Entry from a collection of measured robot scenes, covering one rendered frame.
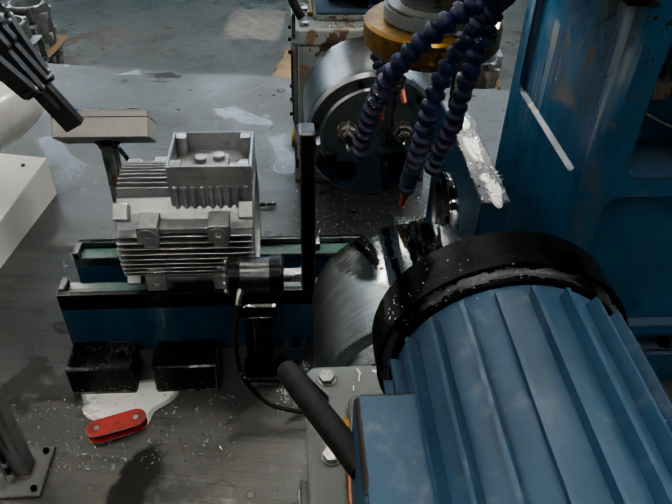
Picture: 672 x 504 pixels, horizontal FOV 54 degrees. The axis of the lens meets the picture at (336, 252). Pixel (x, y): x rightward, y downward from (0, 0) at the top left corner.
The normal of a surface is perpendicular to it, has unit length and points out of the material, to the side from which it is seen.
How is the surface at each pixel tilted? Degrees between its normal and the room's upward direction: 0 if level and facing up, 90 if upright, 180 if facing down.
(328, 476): 0
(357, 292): 39
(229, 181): 90
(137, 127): 52
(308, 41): 90
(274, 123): 0
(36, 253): 0
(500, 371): 23
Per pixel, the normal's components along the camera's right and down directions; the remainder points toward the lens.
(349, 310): -0.67, -0.55
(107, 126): 0.06, 0.03
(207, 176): 0.06, 0.63
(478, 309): -0.36, -0.71
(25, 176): 0.05, -0.73
